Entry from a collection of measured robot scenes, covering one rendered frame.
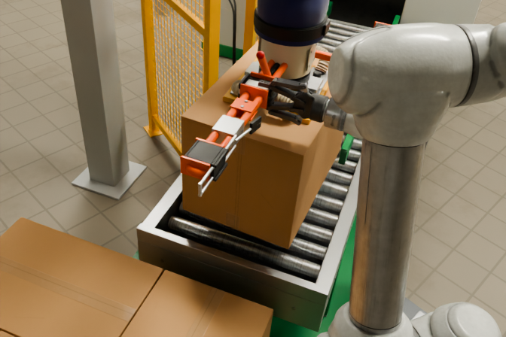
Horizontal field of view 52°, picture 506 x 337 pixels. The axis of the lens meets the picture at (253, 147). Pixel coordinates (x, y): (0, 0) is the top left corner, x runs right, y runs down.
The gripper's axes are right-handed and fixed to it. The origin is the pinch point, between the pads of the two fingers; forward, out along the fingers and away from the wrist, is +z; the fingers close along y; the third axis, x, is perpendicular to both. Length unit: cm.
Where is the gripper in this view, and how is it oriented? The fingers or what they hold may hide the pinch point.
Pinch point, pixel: (257, 92)
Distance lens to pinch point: 147.1
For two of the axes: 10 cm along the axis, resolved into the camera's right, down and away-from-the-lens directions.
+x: 3.6, -5.5, 7.5
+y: -0.7, 7.9, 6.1
